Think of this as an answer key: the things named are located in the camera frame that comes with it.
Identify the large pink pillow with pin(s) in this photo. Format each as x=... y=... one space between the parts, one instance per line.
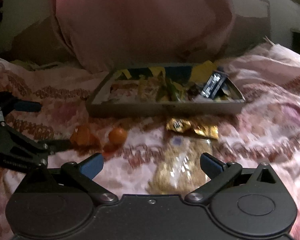
x=111 y=34

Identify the green snack stick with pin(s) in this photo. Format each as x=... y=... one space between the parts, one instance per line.
x=173 y=92

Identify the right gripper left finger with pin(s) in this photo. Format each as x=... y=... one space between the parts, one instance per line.
x=89 y=167

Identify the dark blue sachet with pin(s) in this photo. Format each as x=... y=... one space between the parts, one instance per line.
x=213 y=85

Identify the gold foil snack wrapper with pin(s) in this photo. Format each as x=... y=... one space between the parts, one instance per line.
x=186 y=126

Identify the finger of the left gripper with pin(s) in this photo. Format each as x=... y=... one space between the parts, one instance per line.
x=55 y=146
x=9 y=103

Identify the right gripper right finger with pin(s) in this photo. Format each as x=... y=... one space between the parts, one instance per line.
x=218 y=170

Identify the orange tangerine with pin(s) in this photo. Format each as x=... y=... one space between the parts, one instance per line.
x=117 y=136
x=82 y=137

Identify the grey tray yellow lining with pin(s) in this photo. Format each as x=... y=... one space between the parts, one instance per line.
x=189 y=78

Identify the white noodle food pouch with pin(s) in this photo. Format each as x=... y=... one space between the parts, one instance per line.
x=123 y=91

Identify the clear nut snack packet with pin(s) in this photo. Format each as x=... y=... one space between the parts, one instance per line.
x=151 y=89

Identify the brown headboard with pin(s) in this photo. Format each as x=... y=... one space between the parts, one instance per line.
x=39 y=44

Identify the puffed rice cake packet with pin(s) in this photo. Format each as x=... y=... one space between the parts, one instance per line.
x=180 y=171

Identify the floral pink bedsheet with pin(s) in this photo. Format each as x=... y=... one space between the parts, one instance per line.
x=267 y=129

